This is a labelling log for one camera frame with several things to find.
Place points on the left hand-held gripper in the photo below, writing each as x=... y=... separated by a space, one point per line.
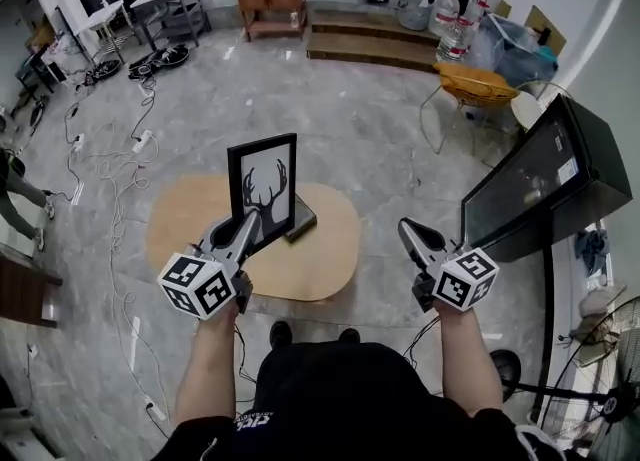
x=197 y=289

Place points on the black round floor pan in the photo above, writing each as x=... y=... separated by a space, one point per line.
x=102 y=71
x=160 y=61

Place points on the wooden steps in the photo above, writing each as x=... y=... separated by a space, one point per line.
x=370 y=44

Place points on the black glass-lid box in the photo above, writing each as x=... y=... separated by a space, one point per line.
x=302 y=219

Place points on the clear plastic bin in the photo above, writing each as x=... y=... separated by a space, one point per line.
x=515 y=51

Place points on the person's black shirt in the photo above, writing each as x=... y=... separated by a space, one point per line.
x=350 y=409

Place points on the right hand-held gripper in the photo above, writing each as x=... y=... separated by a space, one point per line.
x=465 y=279

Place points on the blue grey cloth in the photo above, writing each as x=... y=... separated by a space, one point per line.
x=592 y=254

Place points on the wooden coffee table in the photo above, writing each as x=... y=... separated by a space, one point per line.
x=320 y=259

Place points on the person's left forearm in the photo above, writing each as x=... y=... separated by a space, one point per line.
x=207 y=369

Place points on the person's left black shoe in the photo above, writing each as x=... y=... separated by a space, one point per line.
x=280 y=335

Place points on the black pedestal fan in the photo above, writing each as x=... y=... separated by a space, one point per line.
x=612 y=404

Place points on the cardboard sheet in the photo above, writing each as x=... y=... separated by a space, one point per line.
x=545 y=26

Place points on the deer picture frame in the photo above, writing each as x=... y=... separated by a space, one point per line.
x=265 y=169

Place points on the black glass-door fridge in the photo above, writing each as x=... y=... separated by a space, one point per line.
x=540 y=184

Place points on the person's right forearm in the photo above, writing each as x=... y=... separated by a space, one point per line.
x=470 y=364

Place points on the dark wooden side table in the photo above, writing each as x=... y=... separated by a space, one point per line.
x=25 y=294

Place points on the beige cap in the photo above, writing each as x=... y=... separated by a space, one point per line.
x=600 y=304

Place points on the white power strip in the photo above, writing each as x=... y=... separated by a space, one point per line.
x=142 y=141
x=155 y=408
x=77 y=143

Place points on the person's black shoe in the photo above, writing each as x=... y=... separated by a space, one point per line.
x=280 y=335
x=348 y=335

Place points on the large clear water bottle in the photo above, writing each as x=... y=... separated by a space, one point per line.
x=457 y=39
x=444 y=14

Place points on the person's right black shoe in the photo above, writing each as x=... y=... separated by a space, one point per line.
x=348 y=335

